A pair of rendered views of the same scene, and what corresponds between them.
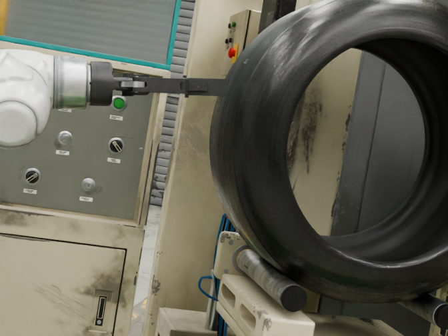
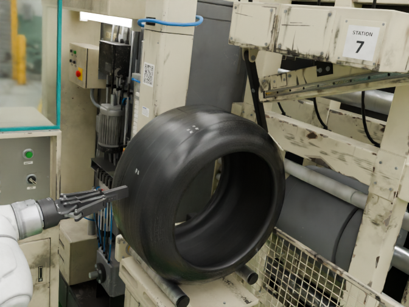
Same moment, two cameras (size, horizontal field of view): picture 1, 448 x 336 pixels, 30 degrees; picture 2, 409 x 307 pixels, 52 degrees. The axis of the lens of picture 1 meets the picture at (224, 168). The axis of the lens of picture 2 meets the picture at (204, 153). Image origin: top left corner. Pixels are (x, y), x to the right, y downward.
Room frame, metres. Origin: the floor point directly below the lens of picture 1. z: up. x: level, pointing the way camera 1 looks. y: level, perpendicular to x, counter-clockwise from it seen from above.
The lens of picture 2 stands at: (0.41, 0.28, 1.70)
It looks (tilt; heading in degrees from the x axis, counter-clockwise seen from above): 17 degrees down; 335
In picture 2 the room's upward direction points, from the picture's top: 7 degrees clockwise
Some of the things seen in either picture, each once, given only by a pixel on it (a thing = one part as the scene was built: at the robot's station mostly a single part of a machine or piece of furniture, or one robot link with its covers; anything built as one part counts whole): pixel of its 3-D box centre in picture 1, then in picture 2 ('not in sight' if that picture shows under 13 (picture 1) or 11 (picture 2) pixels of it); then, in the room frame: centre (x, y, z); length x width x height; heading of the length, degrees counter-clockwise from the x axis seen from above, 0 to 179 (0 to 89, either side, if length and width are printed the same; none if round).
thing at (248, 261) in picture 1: (267, 277); (156, 272); (1.54, -0.11, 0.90); 0.35 x 0.05 x 0.05; 13
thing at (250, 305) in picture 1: (261, 310); (153, 288); (1.55, -0.11, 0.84); 0.36 x 0.09 x 0.06; 13
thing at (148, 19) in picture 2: not in sight; (170, 21); (1.82, -0.17, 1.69); 0.19 x 0.19 x 0.06; 13
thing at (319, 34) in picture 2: not in sight; (320, 34); (1.52, -0.57, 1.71); 0.61 x 0.25 x 0.15; 13
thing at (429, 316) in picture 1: (405, 294); (223, 253); (1.61, -0.39, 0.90); 0.35 x 0.05 x 0.05; 13
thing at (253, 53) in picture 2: not in sight; (249, 53); (1.77, -0.47, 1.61); 0.06 x 0.06 x 0.05; 13
